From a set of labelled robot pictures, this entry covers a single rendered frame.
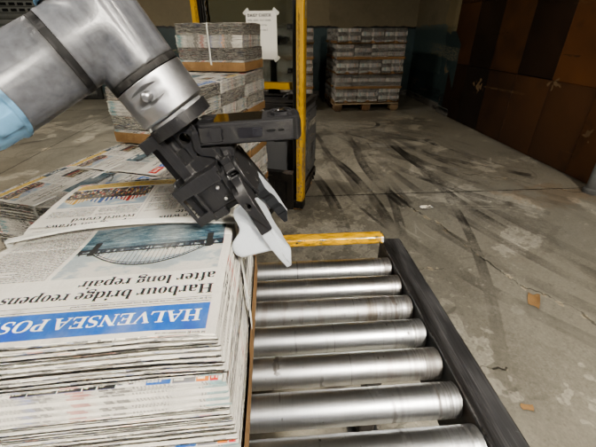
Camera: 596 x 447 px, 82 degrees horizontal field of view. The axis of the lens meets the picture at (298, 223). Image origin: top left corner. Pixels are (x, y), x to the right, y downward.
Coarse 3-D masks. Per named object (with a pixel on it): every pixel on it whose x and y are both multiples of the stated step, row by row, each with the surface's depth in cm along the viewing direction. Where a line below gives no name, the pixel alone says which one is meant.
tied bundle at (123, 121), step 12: (204, 84) 142; (216, 84) 151; (108, 96) 140; (204, 96) 143; (216, 96) 153; (120, 108) 141; (216, 108) 154; (120, 120) 143; (132, 120) 142; (132, 132) 144; (144, 132) 143
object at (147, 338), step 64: (0, 256) 41; (64, 256) 40; (128, 256) 39; (192, 256) 38; (0, 320) 31; (64, 320) 30; (128, 320) 30; (192, 320) 30; (0, 384) 30; (64, 384) 30; (128, 384) 32; (192, 384) 32
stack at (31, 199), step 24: (120, 144) 150; (240, 144) 186; (72, 168) 122; (96, 168) 122; (120, 168) 123; (144, 168) 122; (0, 192) 103; (24, 192) 103; (48, 192) 104; (0, 216) 102; (24, 216) 99
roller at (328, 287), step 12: (372, 276) 73; (384, 276) 73; (396, 276) 73; (264, 288) 70; (276, 288) 70; (288, 288) 70; (300, 288) 70; (312, 288) 70; (324, 288) 71; (336, 288) 71; (348, 288) 71; (360, 288) 71; (372, 288) 71; (384, 288) 71; (396, 288) 71; (264, 300) 70; (276, 300) 70; (288, 300) 70
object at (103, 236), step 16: (144, 224) 46; (160, 224) 45; (176, 224) 45; (192, 224) 45; (208, 224) 45; (224, 224) 45; (32, 240) 44; (48, 240) 44; (64, 240) 43; (80, 240) 43; (96, 240) 43; (112, 240) 43; (128, 240) 42; (144, 240) 42; (240, 272) 49; (240, 288) 47
